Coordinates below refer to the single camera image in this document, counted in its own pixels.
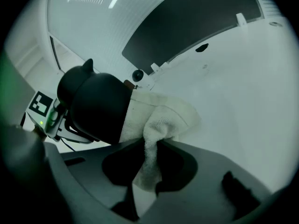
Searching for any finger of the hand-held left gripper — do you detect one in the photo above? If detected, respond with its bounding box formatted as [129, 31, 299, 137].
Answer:
[55, 122, 99, 145]

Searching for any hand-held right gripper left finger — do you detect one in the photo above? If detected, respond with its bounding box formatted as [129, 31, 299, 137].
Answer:
[44, 138, 147, 221]

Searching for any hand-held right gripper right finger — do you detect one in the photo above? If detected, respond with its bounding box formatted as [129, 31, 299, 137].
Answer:
[143, 138, 275, 222]

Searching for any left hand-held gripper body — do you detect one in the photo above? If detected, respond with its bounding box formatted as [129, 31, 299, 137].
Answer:
[24, 91, 68, 140]

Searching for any black teapot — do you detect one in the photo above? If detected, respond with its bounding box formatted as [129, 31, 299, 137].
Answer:
[57, 58, 134, 146]

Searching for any white cloth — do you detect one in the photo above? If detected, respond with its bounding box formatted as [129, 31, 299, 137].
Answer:
[120, 90, 201, 192]

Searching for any round black white device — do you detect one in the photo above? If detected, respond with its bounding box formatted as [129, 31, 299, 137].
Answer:
[132, 69, 144, 82]

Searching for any dark desk partition panel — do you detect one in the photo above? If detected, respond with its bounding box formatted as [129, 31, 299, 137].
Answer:
[121, 0, 262, 76]

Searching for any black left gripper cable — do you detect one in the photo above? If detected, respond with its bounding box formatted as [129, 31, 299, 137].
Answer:
[61, 138, 76, 152]

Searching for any small black mount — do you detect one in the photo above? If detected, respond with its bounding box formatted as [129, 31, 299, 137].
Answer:
[195, 43, 209, 53]

